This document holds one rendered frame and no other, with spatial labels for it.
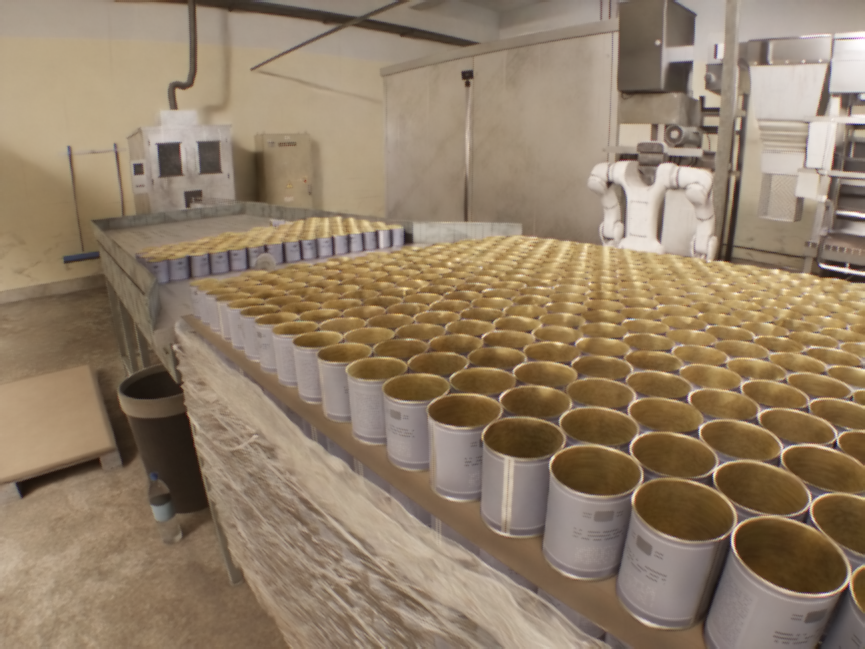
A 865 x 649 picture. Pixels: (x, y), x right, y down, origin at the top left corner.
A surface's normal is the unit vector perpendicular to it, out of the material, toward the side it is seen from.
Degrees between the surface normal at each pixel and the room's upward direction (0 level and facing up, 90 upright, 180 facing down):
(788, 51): 90
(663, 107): 90
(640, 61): 90
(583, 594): 3
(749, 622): 90
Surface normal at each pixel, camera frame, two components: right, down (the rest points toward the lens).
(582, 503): -0.48, 0.26
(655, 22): -0.76, 0.21
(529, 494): 0.07, 0.29
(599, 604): -0.04, -0.95
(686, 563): -0.23, 0.29
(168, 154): 0.65, 0.24
